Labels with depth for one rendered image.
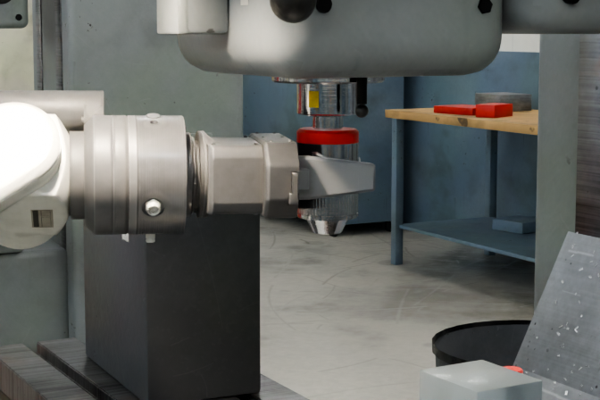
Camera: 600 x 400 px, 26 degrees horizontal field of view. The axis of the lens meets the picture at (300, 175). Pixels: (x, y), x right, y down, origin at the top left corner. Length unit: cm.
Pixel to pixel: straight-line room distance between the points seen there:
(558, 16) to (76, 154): 36
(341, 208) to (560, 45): 44
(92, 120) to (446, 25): 26
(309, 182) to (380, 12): 14
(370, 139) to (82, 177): 747
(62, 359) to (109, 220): 54
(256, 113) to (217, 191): 821
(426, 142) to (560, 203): 716
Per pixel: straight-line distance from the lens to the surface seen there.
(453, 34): 92
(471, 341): 320
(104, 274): 138
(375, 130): 839
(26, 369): 144
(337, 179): 96
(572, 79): 133
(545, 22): 95
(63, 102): 98
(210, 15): 92
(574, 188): 133
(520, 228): 712
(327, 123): 97
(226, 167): 93
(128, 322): 131
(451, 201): 829
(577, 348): 127
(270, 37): 87
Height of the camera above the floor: 135
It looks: 7 degrees down
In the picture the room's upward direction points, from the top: straight up
